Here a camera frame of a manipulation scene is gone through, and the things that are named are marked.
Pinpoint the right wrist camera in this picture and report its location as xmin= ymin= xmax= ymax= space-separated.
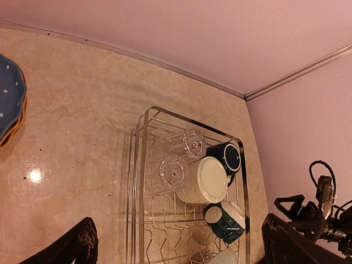
xmin=309 ymin=160 xmax=337 ymax=219

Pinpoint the metal wire dish rack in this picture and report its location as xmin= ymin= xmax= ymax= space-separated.
xmin=126 ymin=106 xmax=251 ymax=263

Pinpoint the cream ribbed mug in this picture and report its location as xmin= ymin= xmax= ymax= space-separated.
xmin=176 ymin=157 xmax=229 ymax=204

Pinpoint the dark blue mug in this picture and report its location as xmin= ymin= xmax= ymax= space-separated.
xmin=206 ymin=142 xmax=241 ymax=186

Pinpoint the clear glass tumbler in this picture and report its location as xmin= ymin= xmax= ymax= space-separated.
xmin=164 ymin=128 xmax=207 ymax=163
xmin=145 ymin=155 xmax=188 ymax=197

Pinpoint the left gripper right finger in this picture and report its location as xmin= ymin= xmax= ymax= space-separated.
xmin=261 ymin=213 xmax=351 ymax=264

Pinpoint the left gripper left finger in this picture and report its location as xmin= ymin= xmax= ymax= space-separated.
xmin=22 ymin=217 xmax=98 ymax=263

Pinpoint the right aluminium frame post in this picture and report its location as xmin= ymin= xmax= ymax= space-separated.
xmin=244 ymin=44 xmax=351 ymax=102

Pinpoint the teal and white bowl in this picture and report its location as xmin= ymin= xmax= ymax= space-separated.
xmin=203 ymin=200 xmax=246 ymax=244

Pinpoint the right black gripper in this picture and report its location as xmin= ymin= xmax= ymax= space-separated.
xmin=274 ymin=194 xmax=348 ymax=248

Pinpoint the blue polka dot plate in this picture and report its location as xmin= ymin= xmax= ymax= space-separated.
xmin=1 ymin=55 xmax=27 ymax=139

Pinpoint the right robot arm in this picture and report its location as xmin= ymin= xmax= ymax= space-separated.
xmin=274 ymin=195 xmax=351 ymax=256

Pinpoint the pale striped bowl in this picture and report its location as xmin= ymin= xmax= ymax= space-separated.
xmin=205 ymin=248 xmax=238 ymax=264

